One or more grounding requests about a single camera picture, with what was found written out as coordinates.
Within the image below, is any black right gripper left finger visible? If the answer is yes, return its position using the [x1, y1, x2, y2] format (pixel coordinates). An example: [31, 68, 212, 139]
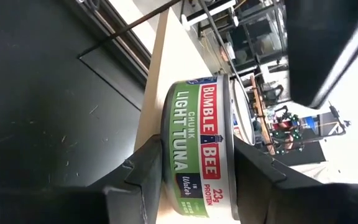
[0, 134, 164, 224]

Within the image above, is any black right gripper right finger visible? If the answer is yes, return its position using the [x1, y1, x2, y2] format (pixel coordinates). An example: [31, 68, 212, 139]
[233, 136, 358, 224]

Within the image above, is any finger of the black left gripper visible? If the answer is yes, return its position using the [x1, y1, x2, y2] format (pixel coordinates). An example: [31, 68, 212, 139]
[284, 0, 358, 109]

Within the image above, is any Bumble Bee light tuna can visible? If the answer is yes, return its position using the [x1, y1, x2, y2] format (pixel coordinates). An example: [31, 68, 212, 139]
[160, 73, 241, 221]
[228, 77, 257, 146]

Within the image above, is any wooden shelf black frame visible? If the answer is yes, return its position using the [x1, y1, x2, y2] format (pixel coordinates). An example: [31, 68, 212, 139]
[134, 6, 229, 224]

